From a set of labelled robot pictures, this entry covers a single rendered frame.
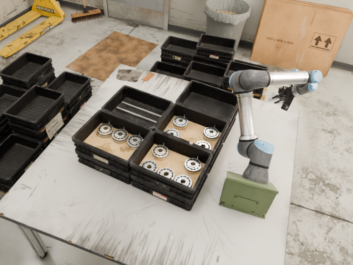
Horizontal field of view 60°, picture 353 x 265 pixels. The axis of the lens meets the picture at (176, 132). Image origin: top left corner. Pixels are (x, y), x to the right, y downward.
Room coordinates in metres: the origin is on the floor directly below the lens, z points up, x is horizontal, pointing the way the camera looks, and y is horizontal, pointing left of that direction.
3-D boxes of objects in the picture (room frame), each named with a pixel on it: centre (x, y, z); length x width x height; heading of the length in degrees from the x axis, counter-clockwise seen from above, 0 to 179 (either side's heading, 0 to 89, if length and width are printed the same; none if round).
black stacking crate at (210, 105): (1.68, -0.21, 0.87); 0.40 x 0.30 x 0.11; 68
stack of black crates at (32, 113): (1.85, 1.18, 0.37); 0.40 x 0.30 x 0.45; 164
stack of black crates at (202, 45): (3.04, -0.36, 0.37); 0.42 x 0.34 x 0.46; 74
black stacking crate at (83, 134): (1.27, 0.38, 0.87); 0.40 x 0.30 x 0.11; 68
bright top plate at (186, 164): (1.14, -0.11, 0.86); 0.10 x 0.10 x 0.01
